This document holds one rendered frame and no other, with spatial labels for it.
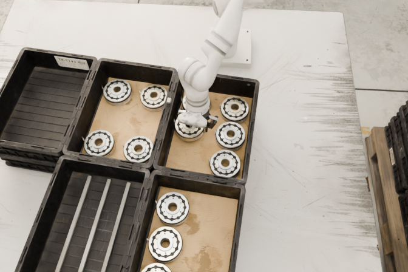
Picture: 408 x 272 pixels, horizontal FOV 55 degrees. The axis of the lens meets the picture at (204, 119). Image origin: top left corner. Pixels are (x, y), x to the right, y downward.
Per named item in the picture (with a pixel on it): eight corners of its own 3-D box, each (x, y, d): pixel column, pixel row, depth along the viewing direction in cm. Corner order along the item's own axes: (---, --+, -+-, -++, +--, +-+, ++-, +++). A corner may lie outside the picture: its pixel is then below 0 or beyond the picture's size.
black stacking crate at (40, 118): (34, 65, 159) (23, 47, 149) (105, 76, 156) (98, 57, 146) (-9, 154, 139) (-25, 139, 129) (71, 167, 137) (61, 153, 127)
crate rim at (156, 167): (178, 71, 145) (178, 68, 143) (259, 83, 142) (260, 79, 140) (152, 172, 125) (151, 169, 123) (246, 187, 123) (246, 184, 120)
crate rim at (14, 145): (25, 50, 150) (22, 46, 148) (100, 61, 148) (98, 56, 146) (-23, 142, 131) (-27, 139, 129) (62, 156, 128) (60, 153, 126)
